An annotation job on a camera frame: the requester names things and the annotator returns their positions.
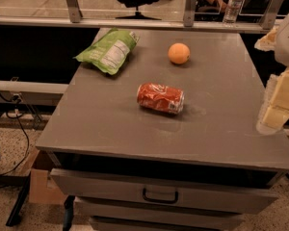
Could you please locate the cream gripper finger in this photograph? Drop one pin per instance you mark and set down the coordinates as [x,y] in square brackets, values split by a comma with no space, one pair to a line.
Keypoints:
[274,111]
[268,42]

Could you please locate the red coke can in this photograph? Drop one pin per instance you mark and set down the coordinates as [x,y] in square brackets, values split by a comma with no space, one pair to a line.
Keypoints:
[161,98]

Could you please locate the clear plastic water bottle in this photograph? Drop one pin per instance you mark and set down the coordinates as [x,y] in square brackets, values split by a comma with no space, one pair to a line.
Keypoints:
[232,11]

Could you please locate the orange fruit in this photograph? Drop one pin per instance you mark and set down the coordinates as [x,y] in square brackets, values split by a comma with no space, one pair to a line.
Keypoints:
[179,53]

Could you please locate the green chip bag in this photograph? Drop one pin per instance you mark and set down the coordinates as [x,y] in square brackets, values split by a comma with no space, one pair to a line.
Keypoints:
[109,53]

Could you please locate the grey top drawer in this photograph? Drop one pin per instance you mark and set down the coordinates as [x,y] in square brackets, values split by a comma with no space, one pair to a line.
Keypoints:
[191,194]

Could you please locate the grey drawer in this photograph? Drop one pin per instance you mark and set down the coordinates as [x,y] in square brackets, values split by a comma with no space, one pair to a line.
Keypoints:
[191,194]
[132,211]

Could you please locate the grey middle drawer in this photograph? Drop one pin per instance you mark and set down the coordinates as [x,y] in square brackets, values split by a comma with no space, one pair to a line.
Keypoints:
[132,211]

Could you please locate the cardboard box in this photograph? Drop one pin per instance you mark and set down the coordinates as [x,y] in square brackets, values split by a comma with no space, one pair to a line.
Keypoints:
[42,188]

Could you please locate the metal railing frame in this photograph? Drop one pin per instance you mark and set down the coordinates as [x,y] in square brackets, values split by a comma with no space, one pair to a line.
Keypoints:
[174,15]

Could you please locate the black drawer handle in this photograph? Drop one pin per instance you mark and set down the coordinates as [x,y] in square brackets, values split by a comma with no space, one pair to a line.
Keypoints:
[160,197]

